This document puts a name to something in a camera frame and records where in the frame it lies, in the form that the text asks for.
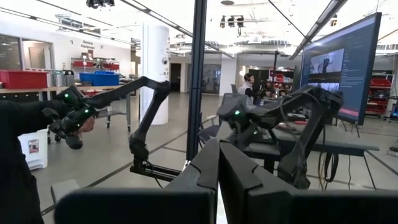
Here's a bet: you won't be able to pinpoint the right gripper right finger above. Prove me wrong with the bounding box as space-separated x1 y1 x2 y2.
219 141 398 224

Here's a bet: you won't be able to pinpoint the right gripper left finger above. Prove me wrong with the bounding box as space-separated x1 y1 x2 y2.
53 138 221 224

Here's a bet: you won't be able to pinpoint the grey table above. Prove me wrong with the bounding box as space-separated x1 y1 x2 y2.
242 119 381 191

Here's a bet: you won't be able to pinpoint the grey padded armrest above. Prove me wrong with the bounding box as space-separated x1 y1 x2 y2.
50 179 81 205

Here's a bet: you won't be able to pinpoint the person's hand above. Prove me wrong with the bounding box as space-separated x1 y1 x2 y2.
76 114 96 135

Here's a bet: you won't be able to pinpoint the person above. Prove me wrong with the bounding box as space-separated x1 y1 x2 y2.
238 73 259 106
0 98 97 224

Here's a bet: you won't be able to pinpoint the white round pillar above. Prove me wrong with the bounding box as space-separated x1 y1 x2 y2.
139 23 171 126

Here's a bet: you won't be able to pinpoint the blue storage bin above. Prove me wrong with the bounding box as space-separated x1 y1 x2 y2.
78 70 121 87

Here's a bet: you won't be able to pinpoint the wooden workbench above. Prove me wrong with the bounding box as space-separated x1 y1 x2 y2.
0 83 132 131

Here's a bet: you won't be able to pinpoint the large blue screen monitor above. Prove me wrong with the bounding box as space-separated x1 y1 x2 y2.
298 11 382 126

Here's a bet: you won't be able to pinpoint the red shelving unit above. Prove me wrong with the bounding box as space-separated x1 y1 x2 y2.
365 77 393 116

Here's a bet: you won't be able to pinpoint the grey storage bin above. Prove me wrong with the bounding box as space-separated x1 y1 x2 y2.
51 70 75 88

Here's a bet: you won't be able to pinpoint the red storage bin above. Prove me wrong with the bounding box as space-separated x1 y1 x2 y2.
0 70 50 90

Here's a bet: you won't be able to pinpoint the black ceiling spotlights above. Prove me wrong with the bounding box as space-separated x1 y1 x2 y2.
219 14 246 29

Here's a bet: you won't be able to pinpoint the black ceiling device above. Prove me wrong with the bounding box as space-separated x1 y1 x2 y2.
86 0 116 9

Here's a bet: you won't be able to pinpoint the black aluminium frame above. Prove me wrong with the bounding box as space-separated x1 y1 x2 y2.
185 0 208 162

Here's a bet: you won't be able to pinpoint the red wall shelf bins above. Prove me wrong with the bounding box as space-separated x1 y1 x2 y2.
70 57 121 72

